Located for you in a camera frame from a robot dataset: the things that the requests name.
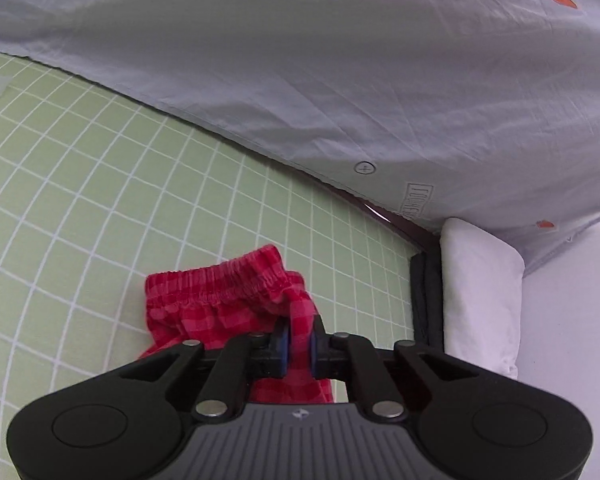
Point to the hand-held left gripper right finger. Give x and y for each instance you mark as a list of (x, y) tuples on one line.
[(314, 356)]

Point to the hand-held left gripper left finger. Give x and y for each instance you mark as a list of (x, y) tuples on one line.
[(281, 351)]

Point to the red checked shorts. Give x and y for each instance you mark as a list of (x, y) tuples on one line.
[(220, 300)]

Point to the green grid mat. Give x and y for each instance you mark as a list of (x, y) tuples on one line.
[(105, 185)]

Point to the grey carrot print bedsheet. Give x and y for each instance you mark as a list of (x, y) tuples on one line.
[(330, 60)]

